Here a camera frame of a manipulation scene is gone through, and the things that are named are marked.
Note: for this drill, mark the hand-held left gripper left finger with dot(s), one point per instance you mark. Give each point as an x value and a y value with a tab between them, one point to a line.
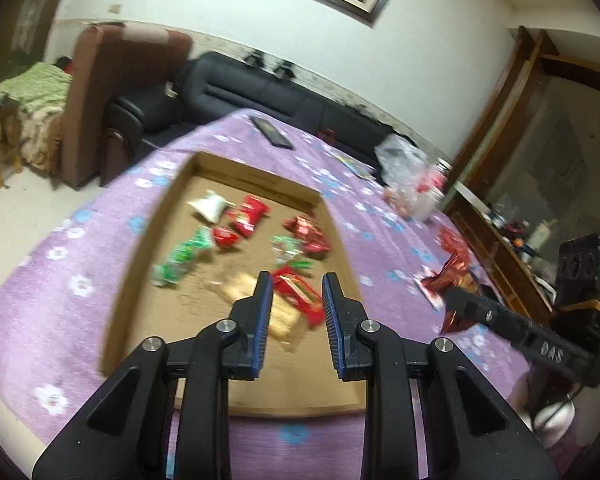
265	330

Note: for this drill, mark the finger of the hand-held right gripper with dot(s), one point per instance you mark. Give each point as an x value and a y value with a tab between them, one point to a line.
490	317

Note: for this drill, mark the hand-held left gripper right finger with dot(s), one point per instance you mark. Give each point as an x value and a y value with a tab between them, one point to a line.
332	332

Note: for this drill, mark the beige snack packet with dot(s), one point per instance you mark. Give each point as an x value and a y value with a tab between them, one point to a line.
240	287

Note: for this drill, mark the white and red snack packet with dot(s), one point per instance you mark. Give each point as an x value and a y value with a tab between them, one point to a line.
300	292

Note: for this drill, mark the dark red foil snack packet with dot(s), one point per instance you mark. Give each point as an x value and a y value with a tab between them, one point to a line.
447	280

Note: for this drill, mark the shallow cardboard box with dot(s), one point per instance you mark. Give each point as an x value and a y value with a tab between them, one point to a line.
300	395

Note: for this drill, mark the clear green snack packet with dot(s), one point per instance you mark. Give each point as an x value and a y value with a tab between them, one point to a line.
287	250

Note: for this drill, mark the red and gold snack packet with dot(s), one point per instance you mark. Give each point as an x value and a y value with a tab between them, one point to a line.
307	232

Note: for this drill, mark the clear plastic bag of snacks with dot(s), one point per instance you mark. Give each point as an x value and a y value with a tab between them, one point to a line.
400	160

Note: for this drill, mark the white bottle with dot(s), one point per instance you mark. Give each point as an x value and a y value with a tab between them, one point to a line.
542	235

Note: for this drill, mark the white snack packet red print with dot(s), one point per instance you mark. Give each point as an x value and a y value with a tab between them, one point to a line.
430	295

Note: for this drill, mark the wooden sideboard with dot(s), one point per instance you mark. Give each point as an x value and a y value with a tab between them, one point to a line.
490	250

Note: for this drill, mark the red mesh bag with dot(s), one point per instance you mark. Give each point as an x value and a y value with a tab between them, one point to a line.
452	242

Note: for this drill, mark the small red snack packet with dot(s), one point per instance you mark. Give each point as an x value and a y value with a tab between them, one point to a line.
225	237

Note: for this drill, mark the small flat packet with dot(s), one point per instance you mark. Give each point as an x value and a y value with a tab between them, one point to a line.
354	165

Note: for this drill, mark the small black smartphone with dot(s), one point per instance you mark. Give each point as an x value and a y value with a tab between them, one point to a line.
272	132

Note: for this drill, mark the purple floral tablecloth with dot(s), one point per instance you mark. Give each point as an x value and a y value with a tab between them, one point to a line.
55	310

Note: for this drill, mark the wooden framed glass door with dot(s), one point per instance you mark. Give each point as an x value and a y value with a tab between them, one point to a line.
530	60

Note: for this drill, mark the black leather sofa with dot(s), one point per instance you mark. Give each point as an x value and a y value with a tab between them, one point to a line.
230	85

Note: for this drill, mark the black gripper on sofa back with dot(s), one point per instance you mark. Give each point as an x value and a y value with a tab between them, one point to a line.
255	57
285	70

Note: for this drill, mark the brown armchair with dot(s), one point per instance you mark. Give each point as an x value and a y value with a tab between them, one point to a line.
95	110

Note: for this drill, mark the green blanket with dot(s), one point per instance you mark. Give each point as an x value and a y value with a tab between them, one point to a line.
30	85

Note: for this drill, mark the wooden stool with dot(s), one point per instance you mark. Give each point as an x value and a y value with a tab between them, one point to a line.
0	115

